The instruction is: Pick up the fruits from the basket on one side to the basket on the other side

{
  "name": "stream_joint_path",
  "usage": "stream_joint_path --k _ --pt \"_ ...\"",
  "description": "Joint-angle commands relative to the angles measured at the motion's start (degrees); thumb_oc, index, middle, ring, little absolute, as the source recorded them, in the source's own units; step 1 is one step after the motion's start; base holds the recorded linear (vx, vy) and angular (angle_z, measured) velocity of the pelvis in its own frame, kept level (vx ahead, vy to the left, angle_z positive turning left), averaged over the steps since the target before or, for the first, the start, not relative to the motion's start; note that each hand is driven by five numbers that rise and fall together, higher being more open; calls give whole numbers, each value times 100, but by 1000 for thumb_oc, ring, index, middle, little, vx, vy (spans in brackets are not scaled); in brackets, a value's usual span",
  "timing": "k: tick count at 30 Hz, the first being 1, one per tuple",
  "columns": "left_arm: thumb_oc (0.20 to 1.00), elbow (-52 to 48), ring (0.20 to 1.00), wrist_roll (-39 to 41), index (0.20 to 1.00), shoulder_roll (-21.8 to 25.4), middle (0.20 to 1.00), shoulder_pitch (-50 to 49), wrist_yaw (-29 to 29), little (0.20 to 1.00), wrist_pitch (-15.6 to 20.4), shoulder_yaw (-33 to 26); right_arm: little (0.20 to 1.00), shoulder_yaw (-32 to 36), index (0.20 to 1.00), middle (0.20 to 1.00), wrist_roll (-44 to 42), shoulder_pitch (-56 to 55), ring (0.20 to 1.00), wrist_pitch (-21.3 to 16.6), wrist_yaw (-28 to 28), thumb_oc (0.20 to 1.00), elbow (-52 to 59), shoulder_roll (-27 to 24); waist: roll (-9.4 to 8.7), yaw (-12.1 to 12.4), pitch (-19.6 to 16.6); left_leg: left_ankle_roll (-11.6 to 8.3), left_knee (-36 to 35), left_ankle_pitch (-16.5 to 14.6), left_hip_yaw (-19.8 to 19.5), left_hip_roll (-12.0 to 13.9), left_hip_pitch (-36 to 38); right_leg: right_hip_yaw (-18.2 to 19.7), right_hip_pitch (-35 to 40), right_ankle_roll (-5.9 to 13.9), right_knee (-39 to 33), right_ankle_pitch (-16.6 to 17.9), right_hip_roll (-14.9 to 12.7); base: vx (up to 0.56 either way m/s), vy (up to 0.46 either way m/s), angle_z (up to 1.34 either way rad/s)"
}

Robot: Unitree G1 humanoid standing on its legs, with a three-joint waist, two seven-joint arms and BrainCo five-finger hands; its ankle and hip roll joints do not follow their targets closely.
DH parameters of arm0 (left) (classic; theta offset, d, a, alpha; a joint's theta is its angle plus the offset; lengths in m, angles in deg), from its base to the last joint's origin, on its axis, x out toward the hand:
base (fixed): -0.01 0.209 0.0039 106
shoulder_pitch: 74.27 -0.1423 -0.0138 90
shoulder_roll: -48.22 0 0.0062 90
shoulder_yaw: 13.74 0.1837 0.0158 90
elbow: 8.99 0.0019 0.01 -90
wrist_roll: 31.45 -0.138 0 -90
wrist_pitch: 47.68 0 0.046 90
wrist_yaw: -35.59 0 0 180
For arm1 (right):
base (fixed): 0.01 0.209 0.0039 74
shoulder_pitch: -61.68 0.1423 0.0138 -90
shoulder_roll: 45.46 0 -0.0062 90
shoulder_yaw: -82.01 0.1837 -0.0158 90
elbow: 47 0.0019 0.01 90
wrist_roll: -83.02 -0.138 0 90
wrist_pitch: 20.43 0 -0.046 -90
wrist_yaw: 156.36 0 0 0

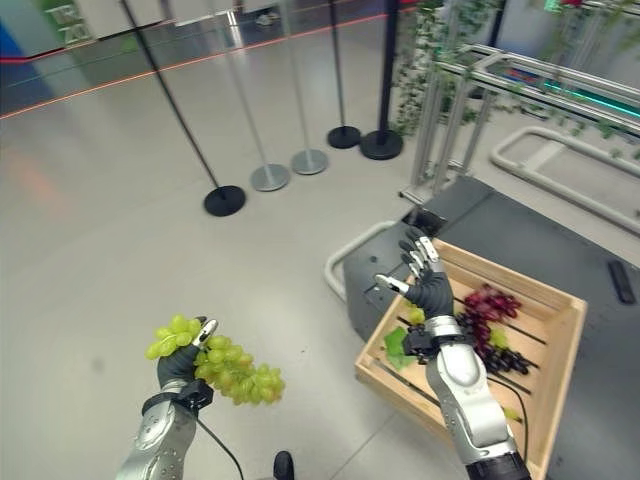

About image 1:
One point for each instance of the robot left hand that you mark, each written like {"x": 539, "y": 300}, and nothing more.
{"x": 176, "y": 367}

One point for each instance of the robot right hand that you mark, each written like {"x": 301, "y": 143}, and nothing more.
{"x": 434, "y": 292}

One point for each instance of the dark robot foot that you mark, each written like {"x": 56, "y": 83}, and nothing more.
{"x": 283, "y": 465}

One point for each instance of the green ivy vine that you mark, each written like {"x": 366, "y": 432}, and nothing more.
{"x": 417, "y": 65}

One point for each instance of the dark purple grape bunch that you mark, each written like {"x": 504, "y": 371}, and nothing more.
{"x": 507, "y": 360}

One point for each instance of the thin black stanchion post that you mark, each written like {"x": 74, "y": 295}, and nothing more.
{"x": 225, "y": 200}
{"x": 344, "y": 137}

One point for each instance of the thick black stanchion post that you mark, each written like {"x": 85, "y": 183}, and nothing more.
{"x": 381, "y": 145}

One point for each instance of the large green grape leaf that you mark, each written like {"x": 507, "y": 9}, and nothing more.
{"x": 396, "y": 345}

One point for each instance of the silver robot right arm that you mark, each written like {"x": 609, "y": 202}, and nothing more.
{"x": 467, "y": 390}

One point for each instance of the small green grape leaf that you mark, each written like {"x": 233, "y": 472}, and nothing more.
{"x": 498, "y": 338}

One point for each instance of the dark grey platform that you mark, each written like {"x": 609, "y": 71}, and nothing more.
{"x": 550, "y": 240}

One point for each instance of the silver stanchion post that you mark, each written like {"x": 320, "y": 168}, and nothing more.
{"x": 270, "y": 177}
{"x": 310, "y": 162}

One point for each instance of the red grape bunch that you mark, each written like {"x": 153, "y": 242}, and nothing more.
{"x": 492, "y": 302}

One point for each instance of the small black box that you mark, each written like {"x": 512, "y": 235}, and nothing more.
{"x": 430, "y": 222}

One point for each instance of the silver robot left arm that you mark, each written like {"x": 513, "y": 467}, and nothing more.
{"x": 157, "y": 440}

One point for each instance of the aluminium frame structure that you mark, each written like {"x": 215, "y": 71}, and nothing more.
{"x": 435, "y": 125}

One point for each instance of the white curved tube rail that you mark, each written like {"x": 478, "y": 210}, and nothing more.
{"x": 336, "y": 257}

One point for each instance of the black bar-shaped device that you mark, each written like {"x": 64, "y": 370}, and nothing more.
{"x": 621, "y": 282}

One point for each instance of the white tube rail loop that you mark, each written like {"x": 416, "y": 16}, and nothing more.
{"x": 507, "y": 150}

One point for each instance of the wooden slat crate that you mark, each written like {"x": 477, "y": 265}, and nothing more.
{"x": 545, "y": 360}

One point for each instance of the green grape bunch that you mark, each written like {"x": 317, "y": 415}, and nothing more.
{"x": 235, "y": 370}

